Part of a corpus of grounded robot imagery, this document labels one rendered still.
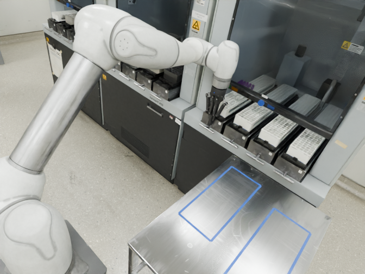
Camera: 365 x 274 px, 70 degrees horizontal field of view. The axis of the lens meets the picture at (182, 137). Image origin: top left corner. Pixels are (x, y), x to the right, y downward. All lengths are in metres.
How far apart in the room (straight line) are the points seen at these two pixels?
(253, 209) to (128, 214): 1.08
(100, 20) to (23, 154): 0.44
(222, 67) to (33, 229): 0.93
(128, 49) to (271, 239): 0.74
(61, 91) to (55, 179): 1.40
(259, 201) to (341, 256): 1.25
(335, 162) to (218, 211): 0.61
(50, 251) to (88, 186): 1.32
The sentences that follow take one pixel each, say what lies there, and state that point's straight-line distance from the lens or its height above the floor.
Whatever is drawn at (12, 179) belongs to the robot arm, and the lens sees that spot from 0.88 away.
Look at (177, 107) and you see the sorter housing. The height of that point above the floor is 0.73.
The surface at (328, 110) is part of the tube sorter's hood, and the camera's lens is 1.23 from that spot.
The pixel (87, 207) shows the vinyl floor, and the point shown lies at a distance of 1.97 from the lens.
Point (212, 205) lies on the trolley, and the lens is 0.98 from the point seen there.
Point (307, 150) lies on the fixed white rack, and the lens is 1.34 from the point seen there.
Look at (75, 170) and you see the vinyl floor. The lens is 2.20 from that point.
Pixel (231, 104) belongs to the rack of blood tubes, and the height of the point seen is 0.86.
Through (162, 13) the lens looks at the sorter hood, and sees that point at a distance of 1.61.
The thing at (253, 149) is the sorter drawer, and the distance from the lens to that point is 1.36.
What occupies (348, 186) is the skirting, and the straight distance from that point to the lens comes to 2.74.
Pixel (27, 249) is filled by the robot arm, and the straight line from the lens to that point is 0.76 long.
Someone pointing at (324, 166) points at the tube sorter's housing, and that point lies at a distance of 1.36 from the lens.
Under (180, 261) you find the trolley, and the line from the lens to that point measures 0.85.
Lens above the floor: 1.58
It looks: 39 degrees down
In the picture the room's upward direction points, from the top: 10 degrees clockwise
